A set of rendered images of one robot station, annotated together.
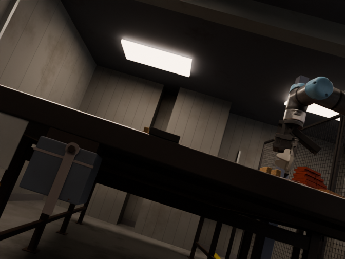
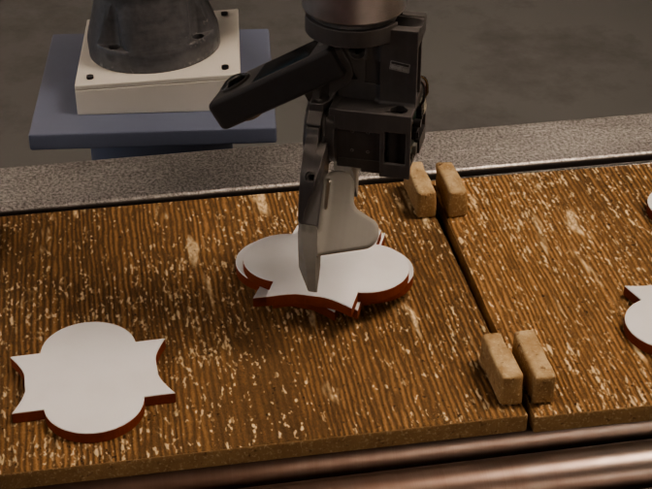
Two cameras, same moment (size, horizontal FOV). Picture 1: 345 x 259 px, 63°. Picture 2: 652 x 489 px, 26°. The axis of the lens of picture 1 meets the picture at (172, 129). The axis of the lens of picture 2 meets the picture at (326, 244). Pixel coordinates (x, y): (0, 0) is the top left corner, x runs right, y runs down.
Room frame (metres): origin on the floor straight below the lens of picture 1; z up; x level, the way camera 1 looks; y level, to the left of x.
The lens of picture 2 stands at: (1.94, -0.57, 1.59)
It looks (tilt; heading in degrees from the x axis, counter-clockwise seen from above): 32 degrees down; 172
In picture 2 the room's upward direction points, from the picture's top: straight up
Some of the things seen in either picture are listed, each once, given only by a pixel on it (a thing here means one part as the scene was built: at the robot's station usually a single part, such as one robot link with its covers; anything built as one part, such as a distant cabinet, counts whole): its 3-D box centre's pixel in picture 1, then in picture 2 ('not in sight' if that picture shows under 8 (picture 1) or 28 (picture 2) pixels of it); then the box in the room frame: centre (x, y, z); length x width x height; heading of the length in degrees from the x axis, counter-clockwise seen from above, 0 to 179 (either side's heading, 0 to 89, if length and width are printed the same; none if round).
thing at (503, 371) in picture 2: not in sight; (501, 367); (1.13, -0.33, 0.95); 0.06 x 0.02 x 0.03; 2
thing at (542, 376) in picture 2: not in sight; (534, 366); (1.13, -0.31, 0.95); 0.06 x 0.02 x 0.03; 1
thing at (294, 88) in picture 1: (298, 99); not in sight; (1.00, -0.43, 1.28); 0.09 x 0.08 x 0.11; 3
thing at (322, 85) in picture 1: (318, 93); not in sight; (0.90, -0.45, 1.28); 0.11 x 0.11 x 0.08; 3
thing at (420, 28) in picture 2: (287, 137); (363, 88); (1.01, -0.42, 1.12); 0.09 x 0.08 x 0.12; 69
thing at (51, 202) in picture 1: (63, 172); not in sight; (0.69, 0.21, 0.77); 0.14 x 0.11 x 0.18; 92
